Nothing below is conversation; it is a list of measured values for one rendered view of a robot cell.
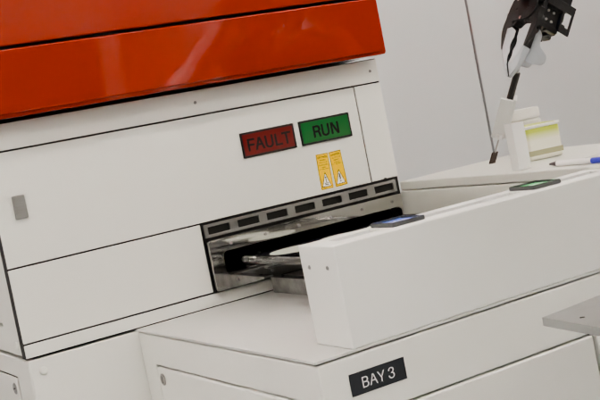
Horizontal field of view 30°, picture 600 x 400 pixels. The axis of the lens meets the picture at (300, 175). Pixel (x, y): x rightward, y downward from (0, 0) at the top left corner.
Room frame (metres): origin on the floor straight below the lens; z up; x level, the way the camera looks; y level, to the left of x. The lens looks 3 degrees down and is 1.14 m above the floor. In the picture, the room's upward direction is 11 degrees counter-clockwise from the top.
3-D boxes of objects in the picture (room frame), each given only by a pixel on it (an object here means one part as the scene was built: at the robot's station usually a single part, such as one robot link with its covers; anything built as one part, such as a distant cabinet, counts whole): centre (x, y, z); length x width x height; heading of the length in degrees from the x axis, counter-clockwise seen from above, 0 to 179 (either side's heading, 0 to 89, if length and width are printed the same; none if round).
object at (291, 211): (2.16, 0.00, 0.96); 0.44 x 0.01 x 0.02; 120
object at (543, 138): (2.16, -0.46, 1.00); 0.07 x 0.07 x 0.07; 14
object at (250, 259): (1.89, 0.04, 0.90); 0.37 x 0.01 x 0.01; 30
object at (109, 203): (2.08, 0.16, 1.02); 0.82 x 0.03 x 0.40; 120
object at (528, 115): (2.33, -0.48, 1.01); 0.07 x 0.07 x 0.10
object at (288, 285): (1.87, -0.04, 0.84); 0.50 x 0.02 x 0.03; 30
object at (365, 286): (1.64, -0.24, 0.89); 0.55 x 0.09 x 0.14; 120
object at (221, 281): (2.16, 0.00, 0.89); 0.44 x 0.02 x 0.10; 120
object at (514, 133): (2.01, -0.38, 1.03); 0.06 x 0.04 x 0.13; 30
